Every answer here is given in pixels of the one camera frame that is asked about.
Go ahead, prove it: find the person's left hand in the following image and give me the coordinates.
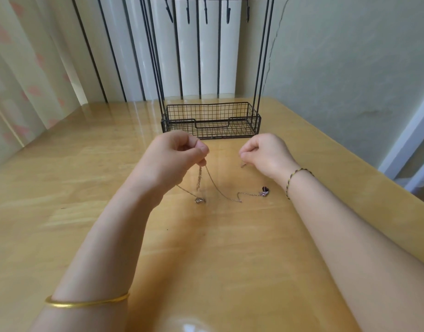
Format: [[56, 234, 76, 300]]
[[129, 130, 211, 206]]

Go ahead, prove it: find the person's right hand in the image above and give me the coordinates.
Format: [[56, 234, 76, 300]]
[[237, 132, 304, 189]]

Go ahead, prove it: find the chain necklace with pendant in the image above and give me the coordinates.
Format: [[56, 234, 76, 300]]
[[173, 157, 271, 205]]

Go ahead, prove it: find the black wire jewelry rack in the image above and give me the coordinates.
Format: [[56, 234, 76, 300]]
[[138, 0, 277, 141]]

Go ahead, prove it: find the person's left forearm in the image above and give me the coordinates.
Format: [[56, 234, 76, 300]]
[[31, 175, 161, 332]]

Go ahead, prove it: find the person's right forearm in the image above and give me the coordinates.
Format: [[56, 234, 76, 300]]
[[287, 171, 424, 332]]

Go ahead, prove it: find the white black-striped curtain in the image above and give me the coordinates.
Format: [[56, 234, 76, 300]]
[[38, 0, 242, 105]]

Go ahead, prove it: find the gold bangle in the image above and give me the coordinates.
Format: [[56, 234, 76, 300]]
[[45, 291, 131, 309]]

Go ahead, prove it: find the pink floral curtain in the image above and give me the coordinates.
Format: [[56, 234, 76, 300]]
[[0, 0, 90, 172]]

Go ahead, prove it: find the braided cord bracelet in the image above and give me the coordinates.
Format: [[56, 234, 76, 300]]
[[284, 167, 315, 201]]

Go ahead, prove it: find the white door frame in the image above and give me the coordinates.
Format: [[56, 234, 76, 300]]
[[377, 88, 424, 196]]

